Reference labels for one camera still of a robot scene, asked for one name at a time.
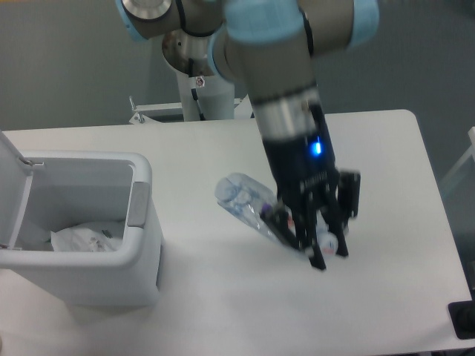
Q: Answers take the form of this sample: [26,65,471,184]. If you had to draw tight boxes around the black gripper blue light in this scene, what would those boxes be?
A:
[260,104,361,271]

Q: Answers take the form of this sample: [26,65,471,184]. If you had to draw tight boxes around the crushed clear plastic water bottle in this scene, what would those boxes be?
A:
[214,173,338,259]

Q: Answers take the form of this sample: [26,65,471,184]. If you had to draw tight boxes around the white plastic wrapper bag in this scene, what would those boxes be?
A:
[50,220,125,252]

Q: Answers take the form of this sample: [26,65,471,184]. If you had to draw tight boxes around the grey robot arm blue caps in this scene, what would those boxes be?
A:
[116,1,379,270]

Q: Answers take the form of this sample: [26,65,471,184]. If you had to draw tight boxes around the white open trash can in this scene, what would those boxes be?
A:
[1,136,163,306]

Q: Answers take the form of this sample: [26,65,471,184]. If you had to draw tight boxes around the glass white furniture at right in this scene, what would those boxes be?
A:
[439,127,474,199]

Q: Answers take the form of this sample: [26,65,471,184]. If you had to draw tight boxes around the black device at table edge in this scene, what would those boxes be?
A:
[448,300,474,340]

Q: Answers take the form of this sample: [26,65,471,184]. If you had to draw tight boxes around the white pedestal base frame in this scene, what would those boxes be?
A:
[128,96,255,125]

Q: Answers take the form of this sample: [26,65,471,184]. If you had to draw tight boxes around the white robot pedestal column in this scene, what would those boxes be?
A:
[161,29,238,122]

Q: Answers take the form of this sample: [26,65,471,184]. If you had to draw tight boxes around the black cable on pedestal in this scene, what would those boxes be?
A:
[187,58,207,122]

